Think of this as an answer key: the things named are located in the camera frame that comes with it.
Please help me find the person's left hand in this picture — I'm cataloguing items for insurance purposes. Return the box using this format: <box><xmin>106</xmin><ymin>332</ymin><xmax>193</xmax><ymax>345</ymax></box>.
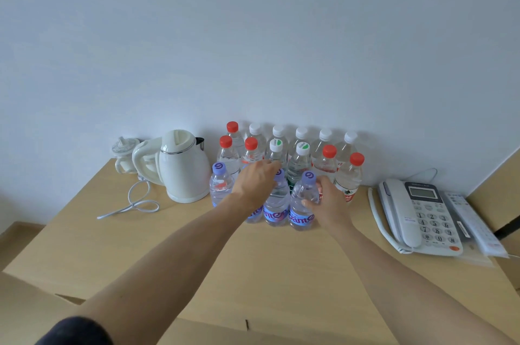
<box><xmin>230</xmin><ymin>160</ymin><xmax>282</xmax><ymax>218</ymax></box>

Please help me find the person's right hand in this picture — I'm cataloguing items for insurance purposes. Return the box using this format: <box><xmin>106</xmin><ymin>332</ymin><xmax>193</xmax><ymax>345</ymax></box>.
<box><xmin>302</xmin><ymin>176</ymin><xmax>355</xmax><ymax>236</ymax></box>

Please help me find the purple cap water bottle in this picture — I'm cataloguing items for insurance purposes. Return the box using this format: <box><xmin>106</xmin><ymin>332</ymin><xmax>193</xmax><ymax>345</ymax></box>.
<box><xmin>263</xmin><ymin>168</ymin><xmax>291</xmax><ymax>227</ymax></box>
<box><xmin>209</xmin><ymin>161</ymin><xmax>235</xmax><ymax>208</ymax></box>
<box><xmin>245</xmin><ymin>204</ymin><xmax>265</xmax><ymax>224</ymax></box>
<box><xmin>288</xmin><ymin>171</ymin><xmax>322</xmax><ymax>232</ymax></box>

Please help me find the red cap water bottle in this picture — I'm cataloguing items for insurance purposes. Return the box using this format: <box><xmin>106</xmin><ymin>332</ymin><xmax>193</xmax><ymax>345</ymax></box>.
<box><xmin>217</xmin><ymin>135</ymin><xmax>242</xmax><ymax>181</ymax></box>
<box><xmin>334</xmin><ymin>152</ymin><xmax>366</xmax><ymax>205</ymax></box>
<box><xmin>226</xmin><ymin>121</ymin><xmax>246</xmax><ymax>157</ymax></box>
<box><xmin>313</xmin><ymin>145</ymin><xmax>339</xmax><ymax>185</ymax></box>
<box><xmin>240</xmin><ymin>136</ymin><xmax>264</xmax><ymax>171</ymax></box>

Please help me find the green label water bottle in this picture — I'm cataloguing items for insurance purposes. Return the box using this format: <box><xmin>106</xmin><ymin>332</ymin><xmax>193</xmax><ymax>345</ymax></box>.
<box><xmin>266</xmin><ymin>139</ymin><xmax>288</xmax><ymax>173</ymax></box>
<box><xmin>286</xmin><ymin>142</ymin><xmax>313</xmax><ymax>189</ymax></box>

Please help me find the white cap water bottle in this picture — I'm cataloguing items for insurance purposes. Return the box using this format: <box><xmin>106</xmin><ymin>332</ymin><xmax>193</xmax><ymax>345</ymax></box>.
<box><xmin>268</xmin><ymin>124</ymin><xmax>290</xmax><ymax>154</ymax></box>
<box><xmin>289</xmin><ymin>126</ymin><xmax>311</xmax><ymax>154</ymax></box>
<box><xmin>311</xmin><ymin>128</ymin><xmax>335</xmax><ymax>154</ymax></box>
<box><xmin>336</xmin><ymin>131</ymin><xmax>359</xmax><ymax>162</ymax></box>
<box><xmin>245</xmin><ymin>122</ymin><xmax>267</xmax><ymax>146</ymax></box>

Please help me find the person's left forearm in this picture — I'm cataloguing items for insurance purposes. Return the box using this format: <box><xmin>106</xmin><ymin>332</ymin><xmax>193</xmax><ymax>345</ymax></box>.
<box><xmin>73</xmin><ymin>194</ymin><xmax>252</xmax><ymax>345</ymax></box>

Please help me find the person's right forearm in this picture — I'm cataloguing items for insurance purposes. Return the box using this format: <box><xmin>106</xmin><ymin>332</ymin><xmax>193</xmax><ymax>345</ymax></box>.
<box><xmin>335</xmin><ymin>226</ymin><xmax>517</xmax><ymax>345</ymax></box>

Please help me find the white telephone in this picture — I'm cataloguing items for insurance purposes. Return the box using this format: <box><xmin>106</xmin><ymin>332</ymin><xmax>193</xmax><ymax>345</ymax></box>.
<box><xmin>367</xmin><ymin>178</ymin><xmax>464</xmax><ymax>257</ymax></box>

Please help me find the white electric kettle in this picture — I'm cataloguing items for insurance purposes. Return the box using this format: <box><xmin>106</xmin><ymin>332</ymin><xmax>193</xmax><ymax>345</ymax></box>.
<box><xmin>132</xmin><ymin>129</ymin><xmax>212</xmax><ymax>204</ymax></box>

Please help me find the wooden table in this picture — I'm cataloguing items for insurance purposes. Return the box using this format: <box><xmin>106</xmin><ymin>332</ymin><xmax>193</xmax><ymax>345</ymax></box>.
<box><xmin>2</xmin><ymin>158</ymin><xmax>520</xmax><ymax>345</ymax></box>

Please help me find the white lidded mug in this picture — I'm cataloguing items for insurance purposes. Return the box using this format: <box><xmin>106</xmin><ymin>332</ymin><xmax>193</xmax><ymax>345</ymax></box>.
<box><xmin>112</xmin><ymin>136</ymin><xmax>141</xmax><ymax>175</ymax></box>

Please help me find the bagged remote control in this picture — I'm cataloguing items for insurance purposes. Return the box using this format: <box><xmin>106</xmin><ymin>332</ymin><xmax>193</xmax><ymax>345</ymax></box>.
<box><xmin>443</xmin><ymin>191</ymin><xmax>511</xmax><ymax>268</ymax></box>

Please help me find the black t-shirt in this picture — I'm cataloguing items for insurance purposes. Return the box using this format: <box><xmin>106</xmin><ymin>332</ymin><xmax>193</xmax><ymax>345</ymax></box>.
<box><xmin>34</xmin><ymin>316</ymin><xmax>114</xmax><ymax>345</ymax></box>

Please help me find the thin grey telephone wire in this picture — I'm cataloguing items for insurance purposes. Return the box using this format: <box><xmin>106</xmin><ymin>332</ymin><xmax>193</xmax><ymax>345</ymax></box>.
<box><xmin>406</xmin><ymin>168</ymin><xmax>439</xmax><ymax>185</ymax></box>

